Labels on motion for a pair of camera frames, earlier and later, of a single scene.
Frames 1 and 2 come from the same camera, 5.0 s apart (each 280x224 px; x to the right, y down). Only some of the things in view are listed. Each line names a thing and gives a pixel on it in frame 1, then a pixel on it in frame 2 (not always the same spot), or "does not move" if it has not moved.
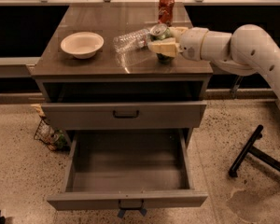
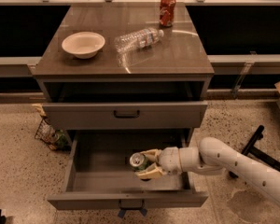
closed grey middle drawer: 127,115 does not move
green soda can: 161,32 -> 139,161
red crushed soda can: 166,8 does not move
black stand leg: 259,154 does not move
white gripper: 191,44 -> 170,161
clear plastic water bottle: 131,40 does not move
